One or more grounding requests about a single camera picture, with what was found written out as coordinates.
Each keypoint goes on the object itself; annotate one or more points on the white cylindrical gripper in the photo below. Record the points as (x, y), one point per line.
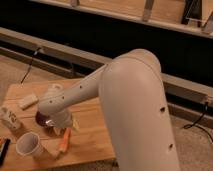
(63, 119)

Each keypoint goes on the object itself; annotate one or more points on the orange pepper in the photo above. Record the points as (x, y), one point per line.
(64, 142)

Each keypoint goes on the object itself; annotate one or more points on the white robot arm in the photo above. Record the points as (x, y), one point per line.
(132, 99)

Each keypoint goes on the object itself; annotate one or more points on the dark brown bowl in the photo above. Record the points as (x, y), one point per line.
(43, 120)

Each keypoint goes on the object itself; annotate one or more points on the white paper cup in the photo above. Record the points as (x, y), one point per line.
(29, 144)

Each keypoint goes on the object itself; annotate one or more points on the white sponge block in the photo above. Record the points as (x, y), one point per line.
(27, 101)

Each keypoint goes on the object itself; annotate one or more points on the black orange object at edge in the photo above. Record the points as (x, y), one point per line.
(4, 144)

